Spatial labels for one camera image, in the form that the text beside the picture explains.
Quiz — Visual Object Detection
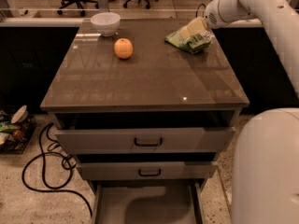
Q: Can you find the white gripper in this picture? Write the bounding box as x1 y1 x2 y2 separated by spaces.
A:
178 0 254 39

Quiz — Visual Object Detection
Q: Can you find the green jalapeno chip bag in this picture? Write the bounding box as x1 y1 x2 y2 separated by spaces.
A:
164 29 212 54

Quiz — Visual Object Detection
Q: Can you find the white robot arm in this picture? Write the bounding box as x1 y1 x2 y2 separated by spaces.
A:
204 0 299 224

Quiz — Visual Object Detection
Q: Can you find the grey drawer cabinet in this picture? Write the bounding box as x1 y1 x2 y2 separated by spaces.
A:
39 18 250 224

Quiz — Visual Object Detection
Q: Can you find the top grey drawer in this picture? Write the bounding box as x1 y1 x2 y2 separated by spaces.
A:
54 110 236 155

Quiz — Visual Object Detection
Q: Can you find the grey drawer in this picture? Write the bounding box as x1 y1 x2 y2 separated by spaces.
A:
78 153 217 181
54 110 236 155
91 181 206 224

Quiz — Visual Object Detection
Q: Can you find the middle grey drawer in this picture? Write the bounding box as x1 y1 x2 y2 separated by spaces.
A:
78 153 217 181

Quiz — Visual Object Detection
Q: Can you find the bottom grey drawer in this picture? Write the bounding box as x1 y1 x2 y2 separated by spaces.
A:
91 181 206 224

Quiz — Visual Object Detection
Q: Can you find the orange fruit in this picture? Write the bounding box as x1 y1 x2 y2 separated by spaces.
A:
114 38 134 59

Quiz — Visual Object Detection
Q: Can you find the black office chair left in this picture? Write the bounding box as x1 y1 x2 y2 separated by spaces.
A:
57 0 99 17

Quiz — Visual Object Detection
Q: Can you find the small white bowl in basket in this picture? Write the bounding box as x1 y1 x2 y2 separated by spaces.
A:
11 105 28 124

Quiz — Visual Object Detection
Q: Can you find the green packet in basket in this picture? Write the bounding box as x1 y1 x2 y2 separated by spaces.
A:
0 121 21 133

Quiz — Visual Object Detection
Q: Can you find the black cable loop behind cabinet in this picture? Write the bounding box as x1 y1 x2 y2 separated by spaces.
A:
194 3 208 20

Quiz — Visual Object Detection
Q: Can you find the black floor cable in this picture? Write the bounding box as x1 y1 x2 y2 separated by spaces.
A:
21 122 93 217

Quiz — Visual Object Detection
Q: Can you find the black wire basket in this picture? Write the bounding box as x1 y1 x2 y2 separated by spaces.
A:
0 115 36 155

